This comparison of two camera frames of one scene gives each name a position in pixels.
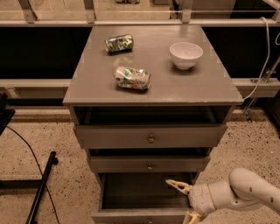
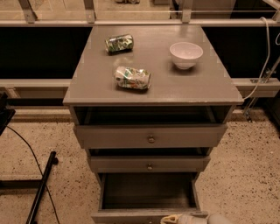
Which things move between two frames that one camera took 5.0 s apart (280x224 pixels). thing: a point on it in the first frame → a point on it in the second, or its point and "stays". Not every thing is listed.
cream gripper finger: x=182 y=187 → x=171 y=219
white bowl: x=185 y=54 stays
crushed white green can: x=132 y=78 stays
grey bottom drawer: x=142 y=198 stays
